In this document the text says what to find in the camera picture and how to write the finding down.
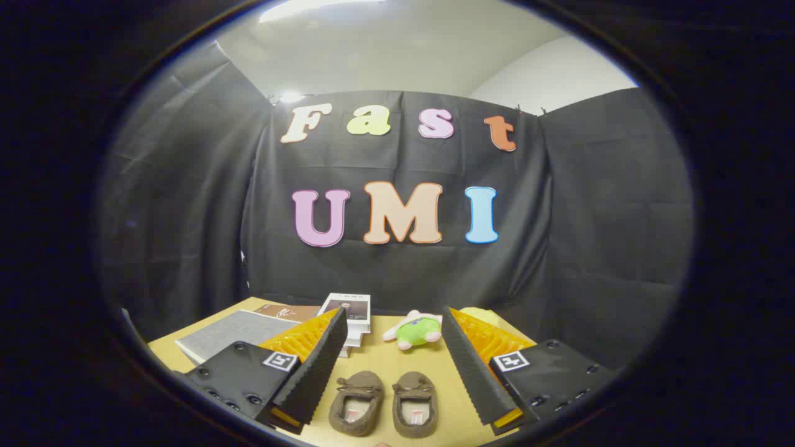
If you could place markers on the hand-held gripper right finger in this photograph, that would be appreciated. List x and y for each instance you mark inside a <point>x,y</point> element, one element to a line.
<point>475,372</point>

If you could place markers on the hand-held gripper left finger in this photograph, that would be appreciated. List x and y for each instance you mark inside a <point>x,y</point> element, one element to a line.
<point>310,372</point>

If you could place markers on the brown fuzzy shoe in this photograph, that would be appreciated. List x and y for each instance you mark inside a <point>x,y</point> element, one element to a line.
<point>415,388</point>
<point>360,391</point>

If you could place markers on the grey fabric storage box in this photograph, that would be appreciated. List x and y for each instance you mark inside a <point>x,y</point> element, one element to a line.
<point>230,335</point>

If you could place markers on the pale pink book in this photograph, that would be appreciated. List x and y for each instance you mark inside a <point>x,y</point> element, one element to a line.
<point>345,352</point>

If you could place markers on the yellow plush toy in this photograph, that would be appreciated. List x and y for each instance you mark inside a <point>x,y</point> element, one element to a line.
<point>481,315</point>

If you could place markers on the plain white book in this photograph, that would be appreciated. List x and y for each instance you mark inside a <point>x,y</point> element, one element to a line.
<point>357,338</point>

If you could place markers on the flat brown book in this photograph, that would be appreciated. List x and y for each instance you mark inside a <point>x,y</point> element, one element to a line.
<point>292,311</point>

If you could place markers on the green and pink plush toy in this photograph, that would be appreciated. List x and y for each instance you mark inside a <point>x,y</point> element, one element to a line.
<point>417,332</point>

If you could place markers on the white book with portrait cover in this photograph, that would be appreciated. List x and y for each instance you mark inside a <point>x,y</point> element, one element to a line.
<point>348,307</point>

